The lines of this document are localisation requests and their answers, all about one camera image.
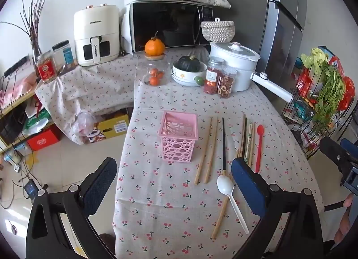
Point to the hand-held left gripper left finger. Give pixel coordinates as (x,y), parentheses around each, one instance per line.
(101,175)

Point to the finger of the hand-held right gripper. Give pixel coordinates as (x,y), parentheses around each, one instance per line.
(351,147)
(335,151)

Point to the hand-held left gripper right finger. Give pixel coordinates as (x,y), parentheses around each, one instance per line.
(246,182)

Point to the white plastic spoon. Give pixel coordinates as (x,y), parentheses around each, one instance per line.
(226,185)

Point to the red plastic spoon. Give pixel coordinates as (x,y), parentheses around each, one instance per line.
(259,147)

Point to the long bamboo chopstick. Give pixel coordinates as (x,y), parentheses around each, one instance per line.
(221,218)

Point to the light wooden chopstick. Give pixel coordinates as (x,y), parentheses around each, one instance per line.
(212,152)
(203,152)

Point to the pink plastic utensil basket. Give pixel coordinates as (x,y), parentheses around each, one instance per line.
(179,141)

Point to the person's right hand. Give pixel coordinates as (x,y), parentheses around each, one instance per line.
(342,225)

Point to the brown wooden chopstick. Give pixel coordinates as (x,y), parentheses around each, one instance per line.
(238,153)
(242,136)

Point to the pale printed chopstick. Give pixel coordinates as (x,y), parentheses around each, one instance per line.
(248,143)
(252,141)

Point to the black chopstick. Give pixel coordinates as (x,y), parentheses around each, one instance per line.
(223,147)

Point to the thin dark chopstick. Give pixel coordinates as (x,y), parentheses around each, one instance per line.
(244,138)

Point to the yellow cardboard box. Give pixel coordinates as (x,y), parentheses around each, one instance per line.
(114,126)

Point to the red plastic bag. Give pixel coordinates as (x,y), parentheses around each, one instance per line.
(348,94)

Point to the clear plastic bag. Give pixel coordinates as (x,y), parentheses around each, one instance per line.
(84,124)

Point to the green leafy vegetables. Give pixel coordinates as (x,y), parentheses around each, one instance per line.
(328,91)

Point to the cherry print tablecloth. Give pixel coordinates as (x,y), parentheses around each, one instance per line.
(167,192)

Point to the red cardboard box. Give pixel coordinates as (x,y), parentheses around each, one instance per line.
(42,140)

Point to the small black floor device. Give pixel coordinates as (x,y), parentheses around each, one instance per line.
(30,189)

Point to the red snack bag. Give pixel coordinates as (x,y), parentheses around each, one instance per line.
(304,83)

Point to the cherry print draped cloth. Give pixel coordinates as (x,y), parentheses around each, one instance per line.
(84,88)

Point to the jar of dried fruit slices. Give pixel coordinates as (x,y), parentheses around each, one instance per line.
(226,85)

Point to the jar of red dried fruit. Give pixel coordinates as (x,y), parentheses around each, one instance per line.
(212,80)

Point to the small orange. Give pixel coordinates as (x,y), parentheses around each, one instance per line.
(152,71)
(160,75)
(154,81)

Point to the wooden shelf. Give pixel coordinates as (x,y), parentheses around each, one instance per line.
(16,105)

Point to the pink cloth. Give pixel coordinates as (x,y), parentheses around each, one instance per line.
(23,87)

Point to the glass jar with wooden lid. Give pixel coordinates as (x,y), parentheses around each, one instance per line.
(145,66)

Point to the red label glass jar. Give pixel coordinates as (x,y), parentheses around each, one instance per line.
(47,70)

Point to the white electric cooking pot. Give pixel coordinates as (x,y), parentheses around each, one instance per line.
(237,60)

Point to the white pot with green knob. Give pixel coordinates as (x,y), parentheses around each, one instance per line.
(181,78)

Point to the blue label black lid jar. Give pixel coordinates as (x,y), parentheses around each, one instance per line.
(65,55)

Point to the dark green pumpkin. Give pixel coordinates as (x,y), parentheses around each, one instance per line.
(188,63)

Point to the black power strip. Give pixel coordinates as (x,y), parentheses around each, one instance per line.
(15,66)

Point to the large orange with stem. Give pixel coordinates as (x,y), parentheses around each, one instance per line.
(153,46)

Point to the cream air fryer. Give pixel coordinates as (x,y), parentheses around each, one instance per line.
(96,27)

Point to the woven lidded basket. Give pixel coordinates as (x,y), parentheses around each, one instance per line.
(218,31)

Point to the vase of dry branches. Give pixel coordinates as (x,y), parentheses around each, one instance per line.
(35,32)

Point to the black door microwave oven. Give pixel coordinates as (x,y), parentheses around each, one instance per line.
(167,24)

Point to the grey refrigerator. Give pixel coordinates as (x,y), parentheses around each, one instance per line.
(251,1)

